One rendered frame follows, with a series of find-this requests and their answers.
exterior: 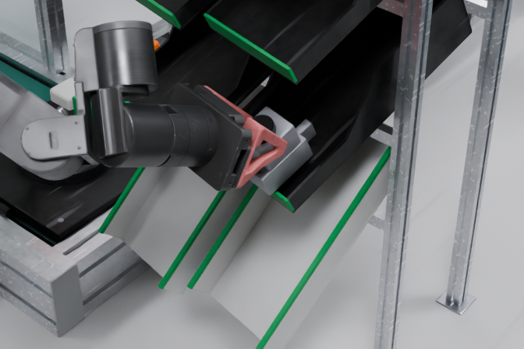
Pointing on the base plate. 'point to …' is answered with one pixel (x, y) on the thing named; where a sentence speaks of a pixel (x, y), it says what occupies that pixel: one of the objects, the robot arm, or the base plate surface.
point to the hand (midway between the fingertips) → (263, 136)
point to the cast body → (288, 160)
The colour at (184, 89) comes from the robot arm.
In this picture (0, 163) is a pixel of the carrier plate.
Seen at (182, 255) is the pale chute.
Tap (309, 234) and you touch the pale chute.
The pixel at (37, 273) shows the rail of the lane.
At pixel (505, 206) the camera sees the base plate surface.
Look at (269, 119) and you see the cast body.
